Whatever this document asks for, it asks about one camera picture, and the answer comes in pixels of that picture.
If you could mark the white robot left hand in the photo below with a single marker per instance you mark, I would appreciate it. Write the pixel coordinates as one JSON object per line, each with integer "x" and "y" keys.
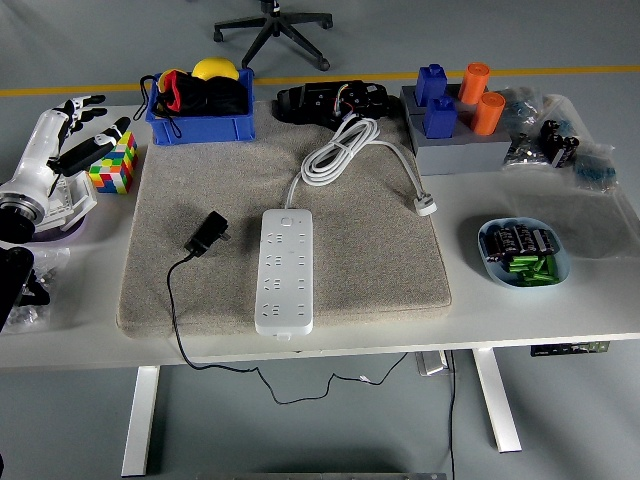
{"x": 37, "y": 150}

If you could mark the white power strip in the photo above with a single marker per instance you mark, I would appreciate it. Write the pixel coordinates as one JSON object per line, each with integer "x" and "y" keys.
{"x": 287, "y": 290}

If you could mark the colourful puzzle cube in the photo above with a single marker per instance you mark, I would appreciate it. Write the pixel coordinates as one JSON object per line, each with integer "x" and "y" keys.
{"x": 117, "y": 170}

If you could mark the purple tray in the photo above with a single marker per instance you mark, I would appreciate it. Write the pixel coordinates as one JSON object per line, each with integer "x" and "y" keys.
{"x": 60, "y": 236}

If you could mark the clear bag small parts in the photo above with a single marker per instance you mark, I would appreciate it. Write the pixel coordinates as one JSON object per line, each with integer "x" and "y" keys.
{"x": 55, "y": 260}

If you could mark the blue plastic bin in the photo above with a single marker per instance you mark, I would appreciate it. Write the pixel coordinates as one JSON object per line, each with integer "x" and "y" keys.
{"x": 200, "y": 130}

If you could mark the yellow ball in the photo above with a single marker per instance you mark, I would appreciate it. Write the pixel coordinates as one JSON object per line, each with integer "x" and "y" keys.
{"x": 215, "y": 69}

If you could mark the black office chair base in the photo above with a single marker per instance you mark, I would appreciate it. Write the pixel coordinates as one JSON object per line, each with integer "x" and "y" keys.
{"x": 277, "y": 25}

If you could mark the black electronic device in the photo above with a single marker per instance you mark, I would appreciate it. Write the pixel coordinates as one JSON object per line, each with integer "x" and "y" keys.
{"x": 310, "y": 100}

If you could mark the white table leg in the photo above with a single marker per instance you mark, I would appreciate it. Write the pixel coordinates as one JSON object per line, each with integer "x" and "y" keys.
{"x": 497, "y": 400}
{"x": 142, "y": 420}

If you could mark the grey-brown mat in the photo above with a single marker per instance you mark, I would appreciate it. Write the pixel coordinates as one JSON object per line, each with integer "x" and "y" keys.
{"x": 375, "y": 260}

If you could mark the blue block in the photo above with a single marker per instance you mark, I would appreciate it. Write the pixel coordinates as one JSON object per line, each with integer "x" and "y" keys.
{"x": 430, "y": 82}
{"x": 440, "y": 120}

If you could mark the grey block base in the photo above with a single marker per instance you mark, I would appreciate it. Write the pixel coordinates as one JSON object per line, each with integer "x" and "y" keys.
{"x": 460, "y": 155}

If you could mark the orange cylinder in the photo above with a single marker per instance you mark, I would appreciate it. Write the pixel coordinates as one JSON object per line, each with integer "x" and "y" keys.
{"x": 472, "y": 82}
{"x": 489, "y": 115}

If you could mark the grey metal box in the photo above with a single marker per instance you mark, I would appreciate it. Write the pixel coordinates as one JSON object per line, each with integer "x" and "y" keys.
{"x": 432, "y": 362}

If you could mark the black capacitor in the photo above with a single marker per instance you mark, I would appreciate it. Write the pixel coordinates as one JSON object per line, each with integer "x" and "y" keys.
{"x": 510, "y": 240}
{"x": 544, "y": 242}
{"x": 492, "y": 245}
{"x": 526, "y": 239}

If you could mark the clear bag blue components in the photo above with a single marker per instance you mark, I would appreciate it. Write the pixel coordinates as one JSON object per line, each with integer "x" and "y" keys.
{"x": 595, "y": 170}
{"x": 522, "y": 107}

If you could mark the clear bag metal parts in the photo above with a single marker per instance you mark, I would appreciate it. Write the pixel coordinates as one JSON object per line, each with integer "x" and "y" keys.
{"x": 525, "y": 152}

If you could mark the green battery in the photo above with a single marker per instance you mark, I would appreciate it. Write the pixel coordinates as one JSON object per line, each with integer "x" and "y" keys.
{"x": 545, "y": 264}
{"x": 537, "y": 278}
{"x": 522, "y": 262}

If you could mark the clear bag black capacitors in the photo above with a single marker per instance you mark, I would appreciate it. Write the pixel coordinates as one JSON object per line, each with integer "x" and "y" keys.
{"x": 560, "y": 142}

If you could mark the light blue tray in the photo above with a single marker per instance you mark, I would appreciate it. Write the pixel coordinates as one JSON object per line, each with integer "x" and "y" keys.
{"x": 561, "y": 257}

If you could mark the large empty clear bag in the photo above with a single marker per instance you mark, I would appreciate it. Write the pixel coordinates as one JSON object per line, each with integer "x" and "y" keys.
{"x": 600, "y": 225}

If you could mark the black table control panel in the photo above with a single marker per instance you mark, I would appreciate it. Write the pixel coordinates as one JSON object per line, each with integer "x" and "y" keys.
{"x": 570, "y": 348}

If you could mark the white wall socket panel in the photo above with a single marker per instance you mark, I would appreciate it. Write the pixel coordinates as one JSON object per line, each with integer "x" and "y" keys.
{"x": 80, "y": 195}
{"x": 57, "y": 216}

